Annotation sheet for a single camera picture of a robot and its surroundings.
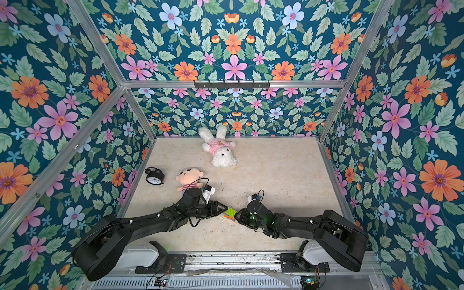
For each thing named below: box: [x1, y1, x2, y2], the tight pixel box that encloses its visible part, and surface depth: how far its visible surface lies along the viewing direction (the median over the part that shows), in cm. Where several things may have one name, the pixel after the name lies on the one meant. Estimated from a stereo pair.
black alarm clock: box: [145, 166, 165, 186], surface depth 95 cm
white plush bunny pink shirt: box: [198, 125, 238, 168], surface depth 106 cm
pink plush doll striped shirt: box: [175, 167, 205, 195], surface depth 94 cm
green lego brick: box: [224, 207, 237, 217], surface depth 83 cm
